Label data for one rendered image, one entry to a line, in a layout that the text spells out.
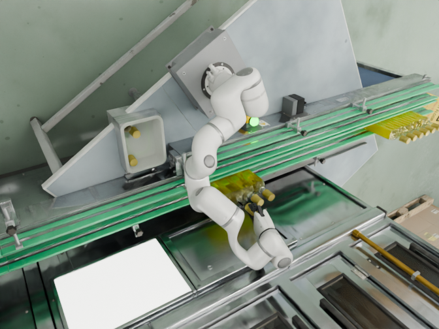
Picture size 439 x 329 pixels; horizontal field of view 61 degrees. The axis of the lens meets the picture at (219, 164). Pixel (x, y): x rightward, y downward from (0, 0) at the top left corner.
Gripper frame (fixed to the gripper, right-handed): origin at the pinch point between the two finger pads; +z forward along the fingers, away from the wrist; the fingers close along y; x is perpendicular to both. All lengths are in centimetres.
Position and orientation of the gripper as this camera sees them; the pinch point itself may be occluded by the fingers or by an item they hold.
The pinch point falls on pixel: (253, 211)
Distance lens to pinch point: 149.2
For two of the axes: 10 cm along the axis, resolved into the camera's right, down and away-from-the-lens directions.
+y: -0.2, -8.4, -5.4
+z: -3.0, -5.1, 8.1
